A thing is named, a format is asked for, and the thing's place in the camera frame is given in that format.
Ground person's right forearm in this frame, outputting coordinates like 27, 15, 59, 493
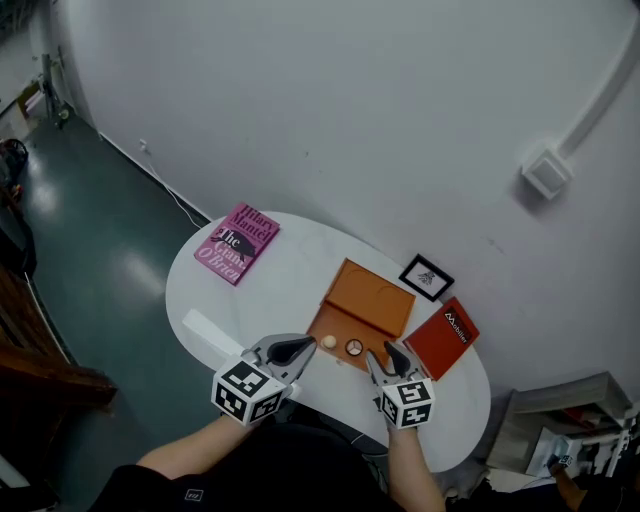
387, 422, 446, 512

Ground metal stand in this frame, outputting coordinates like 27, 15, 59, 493
37, 47, 74, 129

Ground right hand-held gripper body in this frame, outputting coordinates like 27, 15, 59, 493
372, 369, 436, 430

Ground person's black clothing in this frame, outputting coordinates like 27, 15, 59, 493
87, 422, 406, 512

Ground white power cable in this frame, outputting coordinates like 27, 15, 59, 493
138, 138, 201, 229

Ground white plastic square base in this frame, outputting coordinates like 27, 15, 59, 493
521, 147, 574, 200

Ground pink book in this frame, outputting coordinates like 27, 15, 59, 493
193, 201, 281, 287

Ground orange leather tray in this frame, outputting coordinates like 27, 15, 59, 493
305, 257, 417, 374

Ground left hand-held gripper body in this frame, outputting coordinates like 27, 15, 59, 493
211, 349, 304, 427

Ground white wall cable conduit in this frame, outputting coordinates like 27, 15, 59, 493
557, 24, 640, 159

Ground black picture frame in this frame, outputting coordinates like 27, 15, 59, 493
398, 253, 456, 303

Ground red book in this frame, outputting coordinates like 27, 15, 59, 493
402, 296, 481, 382

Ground black bag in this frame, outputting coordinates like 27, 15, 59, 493
0, 138, 30, 174

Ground grey shelf unit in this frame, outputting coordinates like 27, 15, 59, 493
487, 370, 634, 476

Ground person's left forearm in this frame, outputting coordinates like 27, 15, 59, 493
134, 412, 251, 481

